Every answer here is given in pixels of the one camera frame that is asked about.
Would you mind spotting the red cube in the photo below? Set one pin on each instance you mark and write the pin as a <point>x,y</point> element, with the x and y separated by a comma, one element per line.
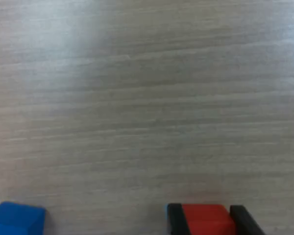
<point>205,220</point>

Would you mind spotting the blue cube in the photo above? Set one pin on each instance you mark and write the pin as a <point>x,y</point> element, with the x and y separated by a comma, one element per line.
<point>14,218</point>

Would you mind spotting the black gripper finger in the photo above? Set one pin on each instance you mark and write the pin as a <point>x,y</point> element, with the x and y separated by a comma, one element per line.
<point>177,220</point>
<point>245,222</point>

